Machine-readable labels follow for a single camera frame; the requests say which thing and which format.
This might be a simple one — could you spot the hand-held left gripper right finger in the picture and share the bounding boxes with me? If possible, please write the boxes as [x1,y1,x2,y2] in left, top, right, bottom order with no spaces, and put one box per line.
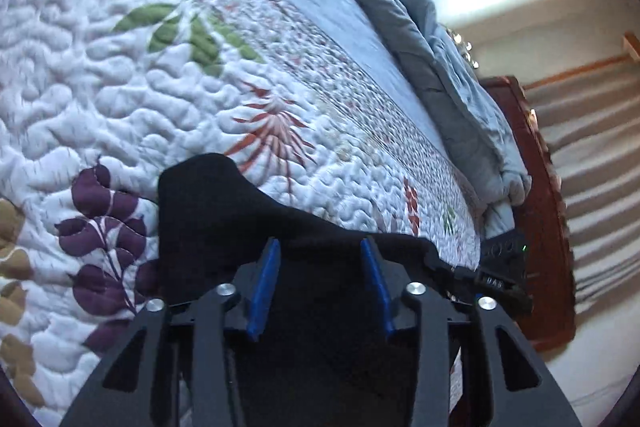
[360,236,584,427]

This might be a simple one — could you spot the black pants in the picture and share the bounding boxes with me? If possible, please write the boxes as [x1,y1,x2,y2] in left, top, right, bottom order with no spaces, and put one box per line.
[156,153,482,427]

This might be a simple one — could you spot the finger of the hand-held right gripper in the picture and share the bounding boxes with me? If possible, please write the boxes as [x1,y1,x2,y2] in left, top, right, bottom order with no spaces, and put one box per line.
[424,251,482,304]

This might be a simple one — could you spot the white floral quilt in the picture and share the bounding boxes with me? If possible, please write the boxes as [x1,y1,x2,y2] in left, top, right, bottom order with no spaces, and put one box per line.
[0,0,485,424]

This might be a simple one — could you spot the wooden wall trim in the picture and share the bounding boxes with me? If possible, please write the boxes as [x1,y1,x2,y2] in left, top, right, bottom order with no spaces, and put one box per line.
[530,32,640,94]

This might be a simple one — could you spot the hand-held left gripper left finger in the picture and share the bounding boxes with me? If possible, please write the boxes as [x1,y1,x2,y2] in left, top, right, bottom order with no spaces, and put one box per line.
[57,237,283,427]

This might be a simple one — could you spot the brown wooden bed board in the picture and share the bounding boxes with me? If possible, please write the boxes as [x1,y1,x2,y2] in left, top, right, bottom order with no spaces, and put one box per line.
[479,76,579,354]

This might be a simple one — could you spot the grey comforter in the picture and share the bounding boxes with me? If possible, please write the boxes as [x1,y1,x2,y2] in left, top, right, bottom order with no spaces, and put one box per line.
[289,0,534,239]

